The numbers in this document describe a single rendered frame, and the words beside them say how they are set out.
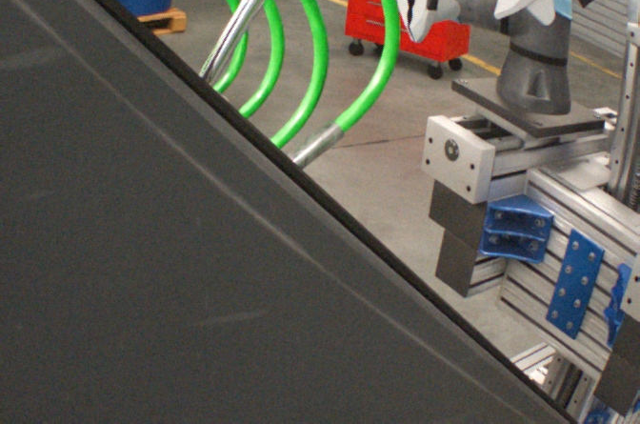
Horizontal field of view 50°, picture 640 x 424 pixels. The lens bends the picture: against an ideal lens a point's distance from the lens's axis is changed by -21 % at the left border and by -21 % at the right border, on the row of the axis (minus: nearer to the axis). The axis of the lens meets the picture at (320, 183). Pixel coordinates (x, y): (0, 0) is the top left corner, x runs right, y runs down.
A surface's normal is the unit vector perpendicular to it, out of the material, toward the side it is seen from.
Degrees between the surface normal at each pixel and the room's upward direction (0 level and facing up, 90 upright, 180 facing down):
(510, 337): 0
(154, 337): 90
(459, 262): 90
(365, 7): 90
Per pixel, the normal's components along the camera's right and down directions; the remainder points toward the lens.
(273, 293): 0.49, 0.40
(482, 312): 0.10, -0.91
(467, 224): -0.84, 0.14
